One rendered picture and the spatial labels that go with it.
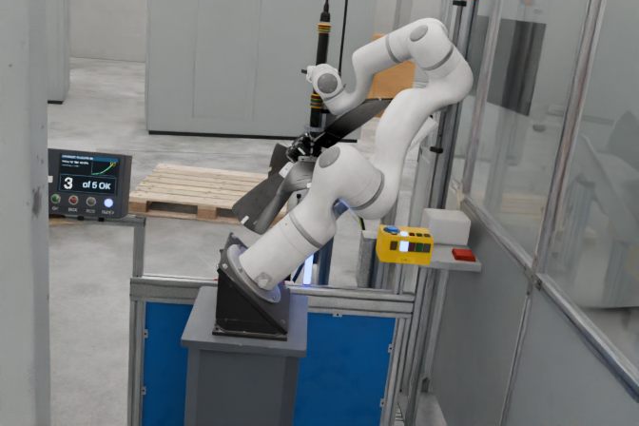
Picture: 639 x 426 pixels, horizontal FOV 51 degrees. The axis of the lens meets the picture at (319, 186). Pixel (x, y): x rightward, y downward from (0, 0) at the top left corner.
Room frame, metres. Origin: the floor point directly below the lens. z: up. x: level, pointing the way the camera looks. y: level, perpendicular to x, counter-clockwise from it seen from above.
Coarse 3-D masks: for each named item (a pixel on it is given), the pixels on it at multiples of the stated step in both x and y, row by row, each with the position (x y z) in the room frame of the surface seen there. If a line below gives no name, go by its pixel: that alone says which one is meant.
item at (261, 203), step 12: (264, 180) 2.38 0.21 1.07; (276, 180) 2.37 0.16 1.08; (252, 192) 2.37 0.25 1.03; (264, 192) 2.34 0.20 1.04; (276, 192) 2.33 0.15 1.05; (240, 204) 2.36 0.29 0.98; (252, 204) 2.32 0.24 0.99; (264, 204) 2.30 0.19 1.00; (276, 204) 2.29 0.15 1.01; (240, 216) 2.31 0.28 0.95; (252, 216) 2.29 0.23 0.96; (264, 216) 2.27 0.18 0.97; (276, 216) 2.26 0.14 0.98; (252, 228) 2.24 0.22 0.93; (264, 228) 2.23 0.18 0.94
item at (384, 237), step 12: (384, 228) 1.98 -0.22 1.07; (408, 228) 2.02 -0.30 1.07; (420, 228) 2.03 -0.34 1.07; (384, 240) 1.93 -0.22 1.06; (396, 240) 1.93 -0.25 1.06; (408, 240) 1.94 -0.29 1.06; (420, 240) 1.94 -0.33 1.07; (432, 240) 1.94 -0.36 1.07; (384, 252) 1.93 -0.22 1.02; (396, 252) 1.93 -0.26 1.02; (408, 252) 1.94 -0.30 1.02; (420, 252) 1.94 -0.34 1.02
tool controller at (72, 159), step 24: (48, 168) 1.83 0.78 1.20; (72, 168) 1.84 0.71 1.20; (96, 168) 1.85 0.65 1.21; (120, 168) 1.86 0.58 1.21; (48, 192) 1.82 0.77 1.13; (72, 192) 1.82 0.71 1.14; (96, 192) 1.83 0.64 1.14; (120, 192) 1.84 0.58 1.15; (96, 216) 1.82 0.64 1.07; (120, 216) 1.82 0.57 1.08
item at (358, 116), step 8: (368, 104) 2.26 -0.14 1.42; (376, 104) 2.31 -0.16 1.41; (384, 104) 2.36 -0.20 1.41; (352, 112) 2.27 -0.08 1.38; (360, 112) 2.32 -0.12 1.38; (368, 112) 2.35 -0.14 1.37; (376, 112) 2.38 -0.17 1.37; (336, 120) 2.29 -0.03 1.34; (344, 120) 2.32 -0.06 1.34; (352, 120) 2.34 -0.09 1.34; (360, 120) 2.37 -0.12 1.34; (368, 120) 2.40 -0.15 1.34; (328, 128) 2.34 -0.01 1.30; (336, 128) 2.35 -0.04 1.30; (344, 128) 2.37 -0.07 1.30; (352, 128) 2.39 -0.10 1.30; (344, 136) 2.41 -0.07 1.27
